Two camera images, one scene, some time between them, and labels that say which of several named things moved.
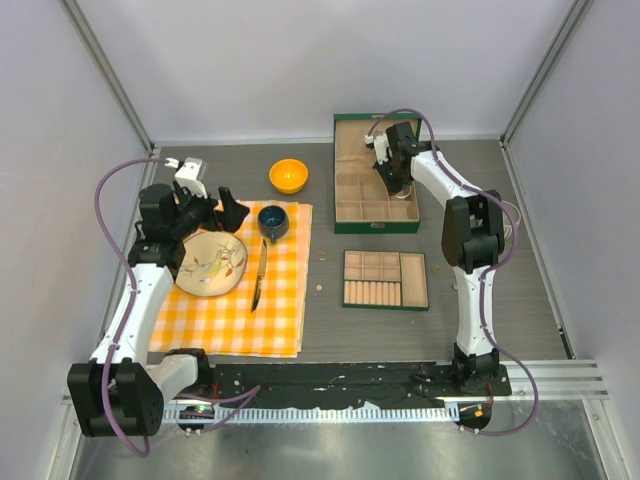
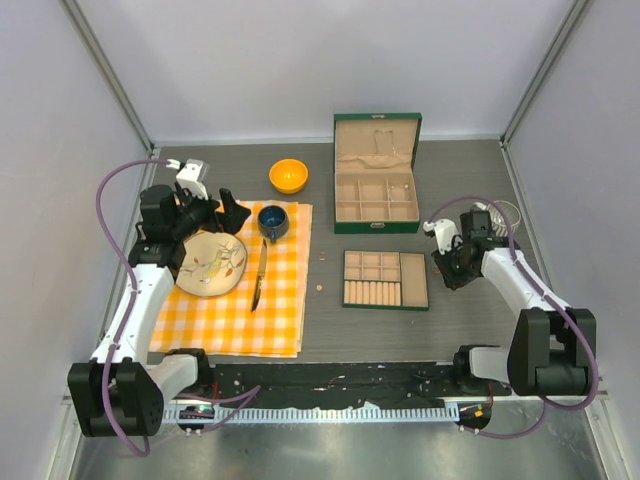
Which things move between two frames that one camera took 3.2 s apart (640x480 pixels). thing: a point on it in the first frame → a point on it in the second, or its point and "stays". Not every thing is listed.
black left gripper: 233,212 stays
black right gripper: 393,188 → 452,279
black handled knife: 261,274 stays
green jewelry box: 362,202 stays
